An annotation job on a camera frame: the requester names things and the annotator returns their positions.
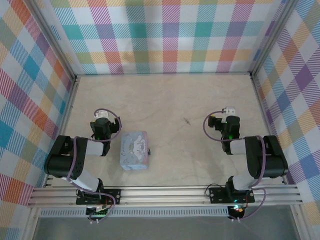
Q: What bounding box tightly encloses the aluminium side rail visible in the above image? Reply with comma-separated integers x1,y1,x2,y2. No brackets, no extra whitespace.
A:
42,74,81,188
249,72,288,186

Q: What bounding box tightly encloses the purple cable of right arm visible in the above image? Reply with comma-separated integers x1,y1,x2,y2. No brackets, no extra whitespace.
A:
203,109,267,223

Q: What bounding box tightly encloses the thin aluminium cross rail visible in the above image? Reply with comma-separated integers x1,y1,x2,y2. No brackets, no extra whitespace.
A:
74,71,253,77

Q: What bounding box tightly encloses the long aluminium base rail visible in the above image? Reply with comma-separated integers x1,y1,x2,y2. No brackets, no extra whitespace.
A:
27,184,305,208

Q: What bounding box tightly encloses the aluminium corner post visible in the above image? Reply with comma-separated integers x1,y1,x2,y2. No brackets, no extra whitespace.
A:
249,0,301,77
26,0,77,79

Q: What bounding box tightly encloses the grey slotted cable duct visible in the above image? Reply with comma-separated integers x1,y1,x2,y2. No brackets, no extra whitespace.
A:
39,208,230,218

